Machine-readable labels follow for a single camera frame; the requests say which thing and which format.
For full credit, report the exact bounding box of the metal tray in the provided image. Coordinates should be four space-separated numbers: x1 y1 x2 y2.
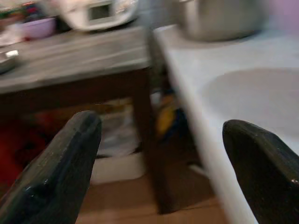
0 50 19 74

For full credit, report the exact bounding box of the grey round plate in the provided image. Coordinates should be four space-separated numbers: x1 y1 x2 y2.
201 67 299 150

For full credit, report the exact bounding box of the large steel pot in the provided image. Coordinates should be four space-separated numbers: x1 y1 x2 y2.
178 0 269 42

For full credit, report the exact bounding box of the yellow and blue package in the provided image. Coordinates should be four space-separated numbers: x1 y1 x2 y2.
156 93 187 138

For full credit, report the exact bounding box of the white storage box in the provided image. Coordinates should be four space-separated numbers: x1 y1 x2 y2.
90 153 146 185

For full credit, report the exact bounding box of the dark wooden side table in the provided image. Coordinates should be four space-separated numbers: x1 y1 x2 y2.
0 26 173 214

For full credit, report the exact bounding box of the purple plastic bowl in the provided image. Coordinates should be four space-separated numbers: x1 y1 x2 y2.
21 17 57 39

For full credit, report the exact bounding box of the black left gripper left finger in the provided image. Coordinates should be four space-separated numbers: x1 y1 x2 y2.
0 110 102 224

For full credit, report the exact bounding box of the white rice cooker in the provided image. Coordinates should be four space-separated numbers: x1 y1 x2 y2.
58 0 139 32

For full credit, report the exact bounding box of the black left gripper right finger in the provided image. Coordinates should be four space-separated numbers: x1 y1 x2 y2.
222 119 299 224

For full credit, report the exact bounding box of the white table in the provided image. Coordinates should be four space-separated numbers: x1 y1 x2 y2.
153 23 299 224

